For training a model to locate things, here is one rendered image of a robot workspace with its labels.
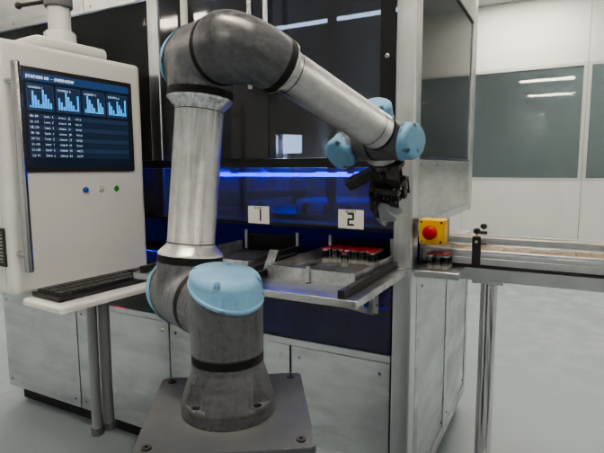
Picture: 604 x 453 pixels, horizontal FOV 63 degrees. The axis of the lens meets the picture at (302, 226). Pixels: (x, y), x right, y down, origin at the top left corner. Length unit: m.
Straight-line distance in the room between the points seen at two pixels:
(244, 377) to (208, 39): 0.52
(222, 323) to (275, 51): 0.42
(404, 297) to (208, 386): 0.86
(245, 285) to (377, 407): 1.00
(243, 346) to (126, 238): 1.18
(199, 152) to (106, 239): 1.02
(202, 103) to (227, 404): 0.49
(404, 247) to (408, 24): 0.63
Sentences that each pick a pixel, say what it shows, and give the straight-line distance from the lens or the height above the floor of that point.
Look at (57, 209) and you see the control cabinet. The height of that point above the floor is 1.05.
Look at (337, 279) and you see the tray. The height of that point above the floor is 0.89.
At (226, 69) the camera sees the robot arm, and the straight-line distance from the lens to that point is 0.81.
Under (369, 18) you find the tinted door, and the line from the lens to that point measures 1.58.
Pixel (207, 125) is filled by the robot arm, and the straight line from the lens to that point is 0.88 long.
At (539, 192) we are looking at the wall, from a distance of 6.03.
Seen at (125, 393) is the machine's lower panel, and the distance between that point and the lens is 2.35.
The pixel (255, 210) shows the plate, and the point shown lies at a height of 1.03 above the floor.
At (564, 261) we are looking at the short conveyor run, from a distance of 1.54.
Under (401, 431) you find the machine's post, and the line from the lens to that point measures 1.68.
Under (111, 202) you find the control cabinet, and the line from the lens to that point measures 1.85.
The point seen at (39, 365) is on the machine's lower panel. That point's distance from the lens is 2.77.
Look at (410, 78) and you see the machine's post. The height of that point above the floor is 1.43.
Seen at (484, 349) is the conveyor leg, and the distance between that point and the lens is 1.67.
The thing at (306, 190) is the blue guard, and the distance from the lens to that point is 1.60.
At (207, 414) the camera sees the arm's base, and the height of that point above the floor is 0.81.
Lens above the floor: 1.18
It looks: 7 degrees down
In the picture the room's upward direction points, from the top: straight up
